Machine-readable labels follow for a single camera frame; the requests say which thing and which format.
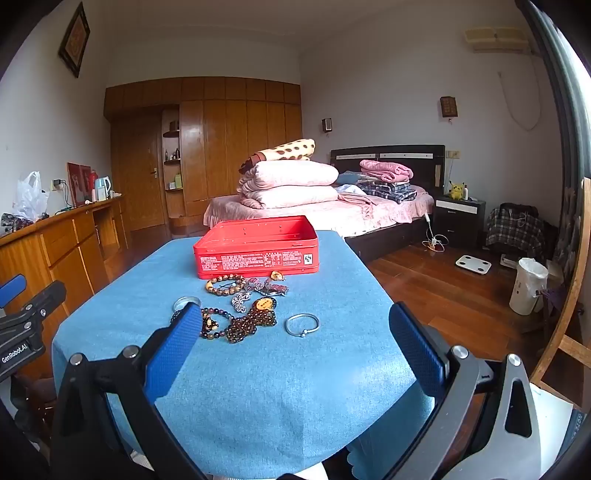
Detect blue tablecloth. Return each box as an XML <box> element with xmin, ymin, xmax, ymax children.
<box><xmin>51</xmin><ymin>230</ymin><xmax>437</xmax><ymax>480</ymax></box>

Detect red picture frame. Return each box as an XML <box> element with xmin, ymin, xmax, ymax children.
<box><xmin>67</xmin><ymin>162</ymin><xmax>95</xmax><ymax>207</ymax></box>

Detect white plastic bag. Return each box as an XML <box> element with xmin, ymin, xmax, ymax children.
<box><xmin>12</xmin><ymin>172</ymin><xmax>50</xmax><ymax>221</ymax></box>

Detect white bathroom scale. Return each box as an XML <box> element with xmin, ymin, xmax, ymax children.
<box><xmin>455</xmin><ymin>255</ymin><xmax>492</xmax><ymax>277</ymax></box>

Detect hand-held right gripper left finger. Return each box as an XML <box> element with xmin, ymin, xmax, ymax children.
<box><xmin>51</xmin><ymin>304</ymin><xmax>208</xmax><ymax>480</ymax></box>

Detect wooden frame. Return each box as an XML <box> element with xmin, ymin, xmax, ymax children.
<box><xmin>529</xmin><ymin>178</ymin><xmax>591</xmax><ymax>411</ymax></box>

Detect white waste bin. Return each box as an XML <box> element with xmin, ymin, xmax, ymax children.
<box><xmin>509</xmin><ymin>257</ymin><xmax>549</xmax><ymax>316</ymax></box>

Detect pink folded blanket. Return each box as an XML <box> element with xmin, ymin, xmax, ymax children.
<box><xmin>359</xmin><ymin>159</ymin><xmax>414</xmax><ymax>183</ymax></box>

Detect pink folded quilt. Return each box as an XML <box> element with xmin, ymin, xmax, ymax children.
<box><xmin>237</xmin><ymin>161</ymin><xmax>340</xmax><ymax>209</ymax></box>

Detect wooden bead bracelet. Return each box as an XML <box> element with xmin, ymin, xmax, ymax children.
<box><xmin>204</xmin><ymin>274</ymin><xmax>247</xmax><ymax>297</ymax></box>

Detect beige air conditioner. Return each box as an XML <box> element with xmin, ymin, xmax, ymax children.
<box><xmin>464</xmin><ymin>27</ymin><xmax>529</xmax><ymax>52</ymax></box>

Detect plaid folded clothes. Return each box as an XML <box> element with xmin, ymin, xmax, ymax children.
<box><xmin>356</xmin><ymin>180</ymin><xmax>419</xmax><ymax>202</ymax></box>

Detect red plastic box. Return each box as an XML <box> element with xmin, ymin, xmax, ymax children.
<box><xmin>193</xmin><ymin>215</ymin><xmax>319</xmax><ymax>280</ymax></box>

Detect wooden corner shelf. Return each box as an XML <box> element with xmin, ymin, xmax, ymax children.
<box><xmin>161</xmin><ymin>108</ymin><xmax>186</xmax><ymax>220</ymax></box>

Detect silver open bangle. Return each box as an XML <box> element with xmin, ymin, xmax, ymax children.
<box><xmin>284</xmin><ymin>313</ymin><xmax>321</xmax><ymax>337</ymax></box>

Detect white power strip cable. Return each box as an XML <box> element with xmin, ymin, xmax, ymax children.
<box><xmin>424</xmin><ymin>213</ymin><xmax>448</xmax><ymax>253</ymax></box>

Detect dark curtain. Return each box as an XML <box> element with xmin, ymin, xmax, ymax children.
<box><xmin>517</xmin><ymin>0</ymin><xmax>591</xmax><ymax>278</ymax></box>

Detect wooden wardrobe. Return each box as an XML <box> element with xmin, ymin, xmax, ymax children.
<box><xmin>104</xmin><ymin>76</ymin><xmax>302</xmax><ymax>227</ymax></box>

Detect bed with pink sheet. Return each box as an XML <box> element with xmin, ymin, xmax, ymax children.
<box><xmin>203</xmin><ymin>144</ymin><xmax>446</xmax><ymax>264</ymax></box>

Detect wooden sideboard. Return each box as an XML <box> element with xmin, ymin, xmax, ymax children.
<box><xmin>0</xmin><ymin>196</ymin><xmax>129</xmax><ymax>333</ymax></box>

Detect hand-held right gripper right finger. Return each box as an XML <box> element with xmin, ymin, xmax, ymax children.
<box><xmin>383</xmin><ymin>302</ymin><xmax>543</xmax><ymax>480</ymax></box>

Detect white wall cord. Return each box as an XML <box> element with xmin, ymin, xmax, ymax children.
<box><xmin>498</xmin><ymin>53</ymin><xmax>543</xmax><ymax>131</ymax></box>

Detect wooden door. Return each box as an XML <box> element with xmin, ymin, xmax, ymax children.
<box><xmin>111</xmin><ymin>121</ymin><xmax>166</xmax><ymax>232</ymax></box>

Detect dark nightstand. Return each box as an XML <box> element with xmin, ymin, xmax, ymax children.
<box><xmin>431</xmin><ymin>194</ymin><xmax>486</xmax><ymax>250</ymax></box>

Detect dark brown bead bracelet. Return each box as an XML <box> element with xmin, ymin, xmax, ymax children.
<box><xmin>225</xmin><ymin>310</ymin><xmax>278</xmax><ymax>344</ymax></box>

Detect framed wall picture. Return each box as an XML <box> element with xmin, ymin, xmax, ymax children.
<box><xmin>58</xmin><ymin>1</ymin><xmax>91</xmax><ymax>78</ymax></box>

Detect plaid bag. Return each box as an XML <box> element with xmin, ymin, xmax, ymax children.
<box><xmin>485</xmin><ymin>203</ymin><xmax>546</xmax><ymax>259</ymax></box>

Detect multicolour bead bracelet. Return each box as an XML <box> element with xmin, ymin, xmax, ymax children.
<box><xmin>199</xmin><ymin>307</ymin><xmax>234</xmax><ymax>340</ymax></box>

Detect dark headboard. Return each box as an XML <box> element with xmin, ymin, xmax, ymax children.
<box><xmin>331</xmin><ymin>144</ymin><xmax>446</xmax><ymax>195</ymax></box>

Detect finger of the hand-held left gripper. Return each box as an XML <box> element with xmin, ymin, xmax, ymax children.
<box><xmin>0</xmin><ymin>274</ymin><xmax>27</xmax><ymax>309</ymax></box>
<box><xmin>0</xmin><ymin>281</ymin><xmax>68</xmax><ymax>330</ymax></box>

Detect brown spotted blanket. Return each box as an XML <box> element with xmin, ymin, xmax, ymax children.
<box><xmin>239</xmin><ymin>138</ymin><xmax>317</xmax><ymax>175</ymax></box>

